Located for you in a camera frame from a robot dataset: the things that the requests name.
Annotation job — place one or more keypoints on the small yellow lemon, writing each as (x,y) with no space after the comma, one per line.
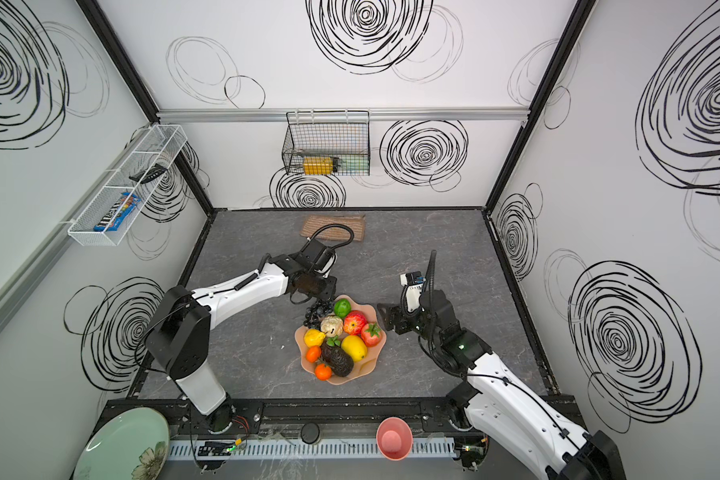
(314,338)

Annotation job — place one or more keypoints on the large yellow lemon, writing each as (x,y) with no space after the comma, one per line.
(355,347)

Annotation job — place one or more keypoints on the green floral plate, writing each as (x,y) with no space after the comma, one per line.
(133,445)

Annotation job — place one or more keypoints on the pink cup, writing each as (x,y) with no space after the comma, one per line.
(394,439)

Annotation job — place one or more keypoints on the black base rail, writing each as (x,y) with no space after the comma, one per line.
(429,414)

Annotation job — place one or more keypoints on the green item in basket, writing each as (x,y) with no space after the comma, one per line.
(353,165)

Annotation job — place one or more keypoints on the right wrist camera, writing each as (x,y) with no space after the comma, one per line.
(413,284)

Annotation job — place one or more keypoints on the red green apple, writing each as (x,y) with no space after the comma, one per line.
(371,334)

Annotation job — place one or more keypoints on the black grape bunch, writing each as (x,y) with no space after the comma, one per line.
(316,313)

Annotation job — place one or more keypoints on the yellow sponge in basket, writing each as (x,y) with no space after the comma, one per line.
(318,165)

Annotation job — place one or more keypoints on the blue candy packet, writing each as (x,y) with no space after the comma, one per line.
(118,212)

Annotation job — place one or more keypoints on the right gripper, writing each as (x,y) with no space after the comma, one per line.
(401,318)

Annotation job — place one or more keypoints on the white wire wall shelf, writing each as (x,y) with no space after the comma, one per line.
(161,200)

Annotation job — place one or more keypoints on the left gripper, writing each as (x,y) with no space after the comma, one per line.
(311,285)

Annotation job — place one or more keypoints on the black remote control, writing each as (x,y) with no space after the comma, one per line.
(148,175)

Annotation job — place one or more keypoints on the brown woven mat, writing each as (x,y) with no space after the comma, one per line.
(339,226)

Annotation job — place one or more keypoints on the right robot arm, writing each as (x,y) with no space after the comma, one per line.
(491,399)

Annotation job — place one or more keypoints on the pink wavy fruit bowl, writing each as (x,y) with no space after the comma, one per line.
(362,368)

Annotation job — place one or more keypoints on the black wire wall basket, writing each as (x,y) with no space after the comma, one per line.
(324,133)

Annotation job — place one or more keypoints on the cream fake pear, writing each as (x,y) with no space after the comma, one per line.
(331,326)

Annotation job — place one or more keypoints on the white slotted cable duct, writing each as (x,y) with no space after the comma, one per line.
(331,449)

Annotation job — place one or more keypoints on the dark fake avocado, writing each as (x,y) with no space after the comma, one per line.
(337,359)

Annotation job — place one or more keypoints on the red fake bell pepper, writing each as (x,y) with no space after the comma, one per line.
(354,322)

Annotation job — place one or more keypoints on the orange tangerine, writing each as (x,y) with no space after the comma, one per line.
(323,372)
(313,354)

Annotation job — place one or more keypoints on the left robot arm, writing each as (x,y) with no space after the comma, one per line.
(178,334)

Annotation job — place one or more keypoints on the green fake lime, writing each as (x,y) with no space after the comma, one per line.
(342,307)

